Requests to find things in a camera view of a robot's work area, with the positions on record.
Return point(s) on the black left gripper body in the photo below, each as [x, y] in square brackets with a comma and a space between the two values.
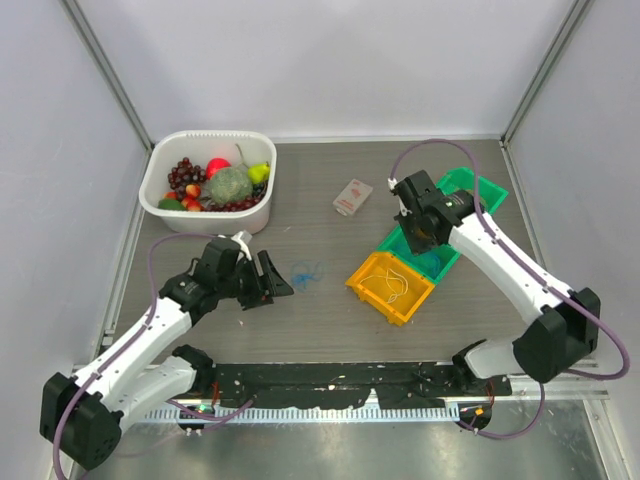
[251, 287]

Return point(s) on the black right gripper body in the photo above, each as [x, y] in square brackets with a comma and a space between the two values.
[415, 236]

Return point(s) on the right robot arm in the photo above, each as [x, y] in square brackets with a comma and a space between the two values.
[558, 333]

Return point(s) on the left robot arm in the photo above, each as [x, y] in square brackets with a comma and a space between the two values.
[84, 415]

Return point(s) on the near green plastic bin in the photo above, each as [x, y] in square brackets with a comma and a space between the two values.
[433, 265]

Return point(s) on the green plastic bin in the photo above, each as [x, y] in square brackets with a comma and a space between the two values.
[433, 265]
[463, 178]

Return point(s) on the far green plastic bin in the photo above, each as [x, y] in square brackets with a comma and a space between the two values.
[463, 178]

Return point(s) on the yellow plastic bin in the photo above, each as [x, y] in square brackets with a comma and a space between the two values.
[390, 286]

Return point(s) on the grey card box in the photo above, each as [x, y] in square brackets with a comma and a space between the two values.
[352, 197]

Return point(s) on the green melon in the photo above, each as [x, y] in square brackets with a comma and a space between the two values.
[230, 184]

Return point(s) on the strawberry pile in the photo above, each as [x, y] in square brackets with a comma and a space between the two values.
[190, 197]

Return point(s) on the green pear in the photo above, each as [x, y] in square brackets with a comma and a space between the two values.
[259, 173]

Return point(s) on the green lime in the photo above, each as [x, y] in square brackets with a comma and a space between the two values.
[171, 204]

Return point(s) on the red apple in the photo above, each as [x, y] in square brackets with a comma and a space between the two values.
[216, 164]

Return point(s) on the dark red grape bunch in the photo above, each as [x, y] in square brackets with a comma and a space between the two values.
[185, 173]

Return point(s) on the white fruit basket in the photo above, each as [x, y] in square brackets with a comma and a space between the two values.
[239, 148]

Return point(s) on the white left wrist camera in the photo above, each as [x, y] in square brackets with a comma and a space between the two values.
[243, 238]

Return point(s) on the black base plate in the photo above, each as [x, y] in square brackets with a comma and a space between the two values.
[339, 386]

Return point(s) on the white slotted cable duct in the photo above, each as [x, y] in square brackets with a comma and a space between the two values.
[369, 413]

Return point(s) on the aluminium frame post right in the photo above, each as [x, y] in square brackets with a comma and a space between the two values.
[570, 24]

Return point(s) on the aluminium frame post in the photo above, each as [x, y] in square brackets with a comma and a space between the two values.
[98, 55]
[570, 24]

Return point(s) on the aluminium frame post left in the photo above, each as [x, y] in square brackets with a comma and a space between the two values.
[98, 55]

